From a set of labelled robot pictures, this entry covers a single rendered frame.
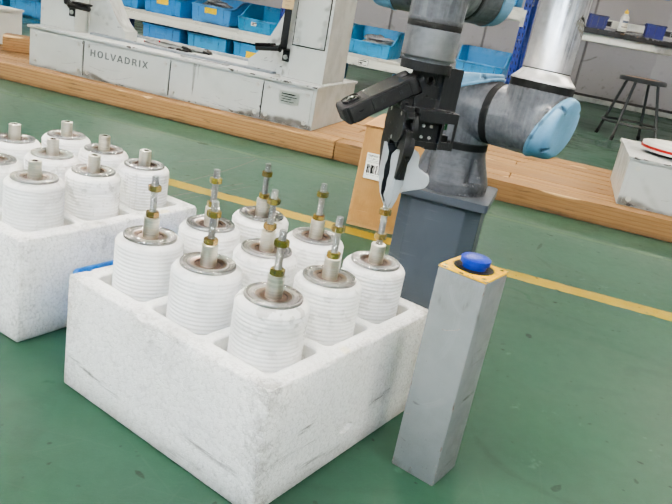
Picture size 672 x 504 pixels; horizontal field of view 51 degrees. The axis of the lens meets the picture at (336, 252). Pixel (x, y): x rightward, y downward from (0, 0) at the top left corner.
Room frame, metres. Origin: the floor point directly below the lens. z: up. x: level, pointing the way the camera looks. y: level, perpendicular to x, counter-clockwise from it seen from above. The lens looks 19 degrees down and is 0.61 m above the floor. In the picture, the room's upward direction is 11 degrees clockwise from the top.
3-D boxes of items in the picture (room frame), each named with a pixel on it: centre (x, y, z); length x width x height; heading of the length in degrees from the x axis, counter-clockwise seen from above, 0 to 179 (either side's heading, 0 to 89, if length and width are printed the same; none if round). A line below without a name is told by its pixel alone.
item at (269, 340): (0.81, 0.07, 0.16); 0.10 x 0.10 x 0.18
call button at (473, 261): (0.88, -0.18, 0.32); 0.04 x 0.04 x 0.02
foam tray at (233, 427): (0.97, 0.10, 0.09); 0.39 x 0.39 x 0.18; 57
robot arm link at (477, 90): (1.40, -0.21, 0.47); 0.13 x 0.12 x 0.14; 54
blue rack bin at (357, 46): (5.89, 0.00, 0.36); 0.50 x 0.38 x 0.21; 167
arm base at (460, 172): (1.40, -0.20, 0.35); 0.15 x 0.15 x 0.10
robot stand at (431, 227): (1.40, -0.20, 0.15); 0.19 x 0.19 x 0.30; 75
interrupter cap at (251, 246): (0.97, 0.10, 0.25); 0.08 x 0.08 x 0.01
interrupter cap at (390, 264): (1.01, -0.06, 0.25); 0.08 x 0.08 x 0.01
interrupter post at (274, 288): (0.81, 0.07, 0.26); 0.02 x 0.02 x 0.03
